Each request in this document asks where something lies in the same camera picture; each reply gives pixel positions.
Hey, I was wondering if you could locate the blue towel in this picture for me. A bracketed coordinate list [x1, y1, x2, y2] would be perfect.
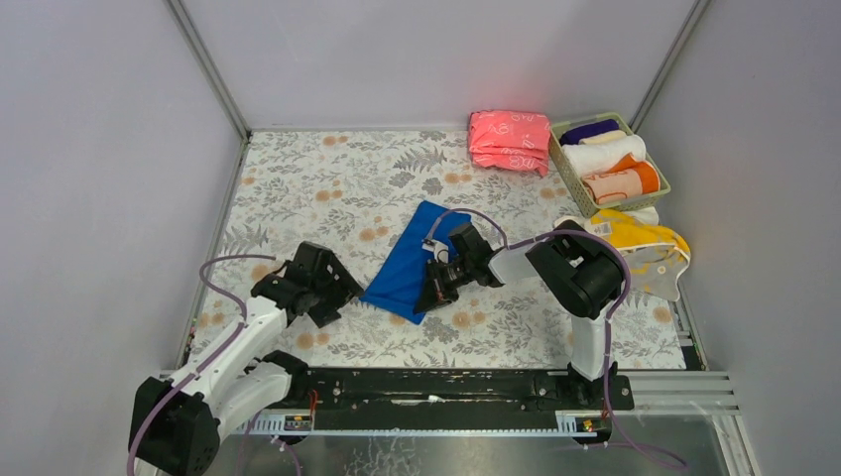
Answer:
[360, 201, 447, 325]

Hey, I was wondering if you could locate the orange cartoon towel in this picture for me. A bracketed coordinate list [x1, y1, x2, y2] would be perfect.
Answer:
[582, 153, 661, 205]

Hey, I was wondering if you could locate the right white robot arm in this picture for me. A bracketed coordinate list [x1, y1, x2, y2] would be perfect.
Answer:
[414, 220, 629, 397]

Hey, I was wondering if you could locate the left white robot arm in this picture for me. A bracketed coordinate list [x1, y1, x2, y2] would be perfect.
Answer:
[126, 241, 363, 475]

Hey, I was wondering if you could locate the floral tablecloth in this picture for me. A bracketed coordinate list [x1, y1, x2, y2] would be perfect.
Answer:
[186, 129, 688, 371]

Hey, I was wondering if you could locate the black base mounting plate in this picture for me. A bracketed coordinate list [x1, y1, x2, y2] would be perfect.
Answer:
[275, 368, 635, 432]

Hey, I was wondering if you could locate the pink folded towel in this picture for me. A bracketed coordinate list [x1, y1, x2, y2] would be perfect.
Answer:
[467, 110, 551, 177]

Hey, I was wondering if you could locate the white rolled towel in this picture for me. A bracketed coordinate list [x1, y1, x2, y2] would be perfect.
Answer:
[560, 135, 647, 177]

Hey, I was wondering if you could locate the purple rolled towel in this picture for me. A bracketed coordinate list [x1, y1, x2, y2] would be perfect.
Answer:
[559, 119, 622, 145]

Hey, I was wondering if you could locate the green plastic basket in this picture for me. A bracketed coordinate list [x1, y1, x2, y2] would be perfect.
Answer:
[549, 112, 670, 217]

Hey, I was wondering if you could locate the yellow white crumpled towel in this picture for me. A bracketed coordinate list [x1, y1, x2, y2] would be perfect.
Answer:
[553, 207, 691, 301]

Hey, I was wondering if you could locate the cream rolled towel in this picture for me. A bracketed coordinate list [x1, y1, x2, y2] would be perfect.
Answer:
[579, 129, 628, 145]

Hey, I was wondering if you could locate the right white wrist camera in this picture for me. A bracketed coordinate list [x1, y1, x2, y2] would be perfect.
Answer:
[421, 239, 456, 264]

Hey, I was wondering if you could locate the aluminium frame rail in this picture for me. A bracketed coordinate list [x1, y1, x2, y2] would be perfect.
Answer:
[251, 371, 739, 439]

